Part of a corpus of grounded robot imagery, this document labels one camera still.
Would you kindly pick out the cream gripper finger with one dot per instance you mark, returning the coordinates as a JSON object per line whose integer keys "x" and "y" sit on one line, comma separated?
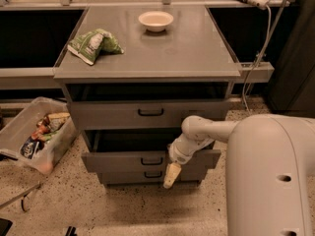
{"x": 172, "y": 172}

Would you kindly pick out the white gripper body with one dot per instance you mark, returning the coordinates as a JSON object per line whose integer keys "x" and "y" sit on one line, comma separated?
{"x": 179, "y": 155}

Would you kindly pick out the grey drawer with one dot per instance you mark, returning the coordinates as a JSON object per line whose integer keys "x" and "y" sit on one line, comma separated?
{"x": 108, "y": 115}
{"x": 117, "y": 178}
{"x": 129, "y": 150}

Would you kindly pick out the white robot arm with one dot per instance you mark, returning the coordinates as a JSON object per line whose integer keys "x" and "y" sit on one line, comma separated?
{"x": 268, "y": 160}

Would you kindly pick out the grey bottom drawer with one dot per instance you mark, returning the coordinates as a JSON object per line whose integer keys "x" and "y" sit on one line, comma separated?
{"x": 117, "y": 178}

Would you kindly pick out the grey top drawer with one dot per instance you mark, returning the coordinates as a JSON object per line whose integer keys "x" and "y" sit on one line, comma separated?
{"x": 108, "y": 115}

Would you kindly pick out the grey drawer cabinet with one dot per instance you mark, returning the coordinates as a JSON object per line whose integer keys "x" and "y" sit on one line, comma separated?
{"x": 187, "y": 61}

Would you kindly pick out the tan snack packet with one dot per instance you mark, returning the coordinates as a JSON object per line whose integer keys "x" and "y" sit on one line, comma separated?
{"x": 57, "y": 120}

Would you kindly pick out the dark cabinet at right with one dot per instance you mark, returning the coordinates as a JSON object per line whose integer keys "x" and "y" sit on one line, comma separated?
{"x": 291, "y": 90}

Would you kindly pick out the white bowl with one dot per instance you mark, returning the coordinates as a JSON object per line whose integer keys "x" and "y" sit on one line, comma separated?
{"x": 155, "y": 21}

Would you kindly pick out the red snack packet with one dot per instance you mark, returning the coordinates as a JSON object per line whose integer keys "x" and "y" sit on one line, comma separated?
{"x": 42, "y": 128}

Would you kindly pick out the clear plastic bin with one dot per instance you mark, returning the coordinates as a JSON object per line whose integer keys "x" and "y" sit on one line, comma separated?
{"x": 19, "y": 130}

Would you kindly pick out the green chip bag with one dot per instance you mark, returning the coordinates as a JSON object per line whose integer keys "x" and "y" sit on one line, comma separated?
{"x": 88, "y": 46}

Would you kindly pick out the blue snack packet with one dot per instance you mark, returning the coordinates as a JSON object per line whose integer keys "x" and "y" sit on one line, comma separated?
{"x": 29, "y": 148}

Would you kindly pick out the metal frame leg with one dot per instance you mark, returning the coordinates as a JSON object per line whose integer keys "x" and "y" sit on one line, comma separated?
{"x": 25, "y": 198}

